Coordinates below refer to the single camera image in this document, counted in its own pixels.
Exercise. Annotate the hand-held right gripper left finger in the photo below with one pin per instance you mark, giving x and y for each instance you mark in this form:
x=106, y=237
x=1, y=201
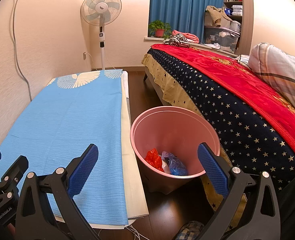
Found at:
x=83, y=170

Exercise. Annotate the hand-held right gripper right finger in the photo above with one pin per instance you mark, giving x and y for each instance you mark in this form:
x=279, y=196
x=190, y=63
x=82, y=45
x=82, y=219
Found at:
x=212, y=170

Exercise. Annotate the blue plastic bag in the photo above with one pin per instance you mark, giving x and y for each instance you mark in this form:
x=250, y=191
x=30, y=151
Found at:
x=177, y=167

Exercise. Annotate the crinkled red plastic bag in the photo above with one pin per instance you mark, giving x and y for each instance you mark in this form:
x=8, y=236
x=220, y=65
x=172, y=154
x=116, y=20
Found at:
x=153, y=160

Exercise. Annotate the pink plastic bin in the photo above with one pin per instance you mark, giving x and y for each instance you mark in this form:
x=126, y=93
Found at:
x=162, y=130

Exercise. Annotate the cream table cover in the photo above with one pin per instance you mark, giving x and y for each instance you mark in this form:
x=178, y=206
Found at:
x=131, y=175

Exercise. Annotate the blue bird-print tablecloth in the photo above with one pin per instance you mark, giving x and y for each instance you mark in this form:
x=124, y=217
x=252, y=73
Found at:
x=62, y=120

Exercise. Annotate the navy star blanket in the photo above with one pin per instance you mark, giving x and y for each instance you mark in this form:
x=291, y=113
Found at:
x=225, y=115

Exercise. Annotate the blue checked fabric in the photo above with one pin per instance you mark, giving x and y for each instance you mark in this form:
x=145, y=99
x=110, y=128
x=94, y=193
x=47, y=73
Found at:
x=190, y=230

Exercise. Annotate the beige star bedsheet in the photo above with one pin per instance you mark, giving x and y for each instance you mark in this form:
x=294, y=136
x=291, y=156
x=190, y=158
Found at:
x=170, y=85

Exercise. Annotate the red blanket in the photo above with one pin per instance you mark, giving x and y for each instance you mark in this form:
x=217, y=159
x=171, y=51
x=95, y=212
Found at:
x=225, y=72

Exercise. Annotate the pale blue cloth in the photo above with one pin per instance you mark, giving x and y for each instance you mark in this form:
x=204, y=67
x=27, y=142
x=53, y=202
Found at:
x=243, y=60

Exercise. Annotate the plaid pillow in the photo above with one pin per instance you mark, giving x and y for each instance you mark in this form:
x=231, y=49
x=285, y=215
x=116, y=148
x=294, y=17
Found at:
x=277, y=67

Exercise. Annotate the white cloth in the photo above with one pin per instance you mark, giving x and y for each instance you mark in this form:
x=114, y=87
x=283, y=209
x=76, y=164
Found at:
x=214, y=46

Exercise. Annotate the large clear storage box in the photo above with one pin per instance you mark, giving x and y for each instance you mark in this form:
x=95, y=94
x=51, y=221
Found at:
x=220, y=38

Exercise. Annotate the pink cloth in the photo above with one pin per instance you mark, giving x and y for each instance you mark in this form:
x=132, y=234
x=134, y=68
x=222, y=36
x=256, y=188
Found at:
x=187, y=36

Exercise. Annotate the white window sill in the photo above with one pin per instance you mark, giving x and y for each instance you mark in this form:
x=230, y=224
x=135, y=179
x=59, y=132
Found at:
x=152, y=39

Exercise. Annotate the potted green plant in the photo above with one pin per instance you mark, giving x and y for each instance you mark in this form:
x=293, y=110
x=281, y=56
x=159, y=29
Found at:
x=159, y=32

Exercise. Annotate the beige jacket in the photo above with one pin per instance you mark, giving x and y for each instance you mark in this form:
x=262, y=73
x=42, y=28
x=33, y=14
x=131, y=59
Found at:
x=216, y=13

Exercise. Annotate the wooden bookshelf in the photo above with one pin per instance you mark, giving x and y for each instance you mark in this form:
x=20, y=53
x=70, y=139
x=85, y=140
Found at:
x=232, y=2

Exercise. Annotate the blue curtain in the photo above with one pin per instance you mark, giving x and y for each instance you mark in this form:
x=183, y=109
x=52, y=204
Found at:
x=182, y=2

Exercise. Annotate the white pedestal fan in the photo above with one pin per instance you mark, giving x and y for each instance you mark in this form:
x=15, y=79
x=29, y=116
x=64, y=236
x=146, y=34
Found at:
x=101, y=6

